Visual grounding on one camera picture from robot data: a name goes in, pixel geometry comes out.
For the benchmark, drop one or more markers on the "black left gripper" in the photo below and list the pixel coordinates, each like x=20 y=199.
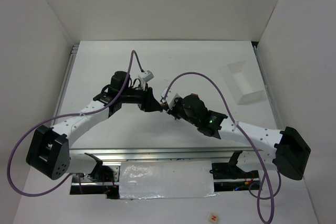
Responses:
x=145 y=98

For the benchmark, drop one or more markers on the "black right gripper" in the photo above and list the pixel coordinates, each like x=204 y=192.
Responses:
x=174 y=108

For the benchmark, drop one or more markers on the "white perforated plastic basket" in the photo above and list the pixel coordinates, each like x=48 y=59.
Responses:
x=244 y=81

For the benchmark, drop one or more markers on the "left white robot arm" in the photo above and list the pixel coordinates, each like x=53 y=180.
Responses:
x=49 y=151

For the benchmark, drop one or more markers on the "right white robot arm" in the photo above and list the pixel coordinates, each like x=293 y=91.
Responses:
x=282 y=150

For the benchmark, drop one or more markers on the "silver foil sheet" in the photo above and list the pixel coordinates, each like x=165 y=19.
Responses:
x=156 y=180

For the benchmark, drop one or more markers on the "small letter N tile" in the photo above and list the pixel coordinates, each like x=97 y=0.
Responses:
x=213 y=218

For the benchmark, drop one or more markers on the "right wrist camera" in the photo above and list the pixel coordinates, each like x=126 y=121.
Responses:
x=169 y=95

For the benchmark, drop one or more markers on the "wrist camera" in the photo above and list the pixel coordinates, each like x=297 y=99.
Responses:
x=145 y=77
x=169 y=95

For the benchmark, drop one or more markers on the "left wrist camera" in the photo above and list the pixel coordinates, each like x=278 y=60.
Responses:
x=145 y=77

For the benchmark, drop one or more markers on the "aluminium rail frame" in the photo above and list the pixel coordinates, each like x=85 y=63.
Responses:
x=187 y=66

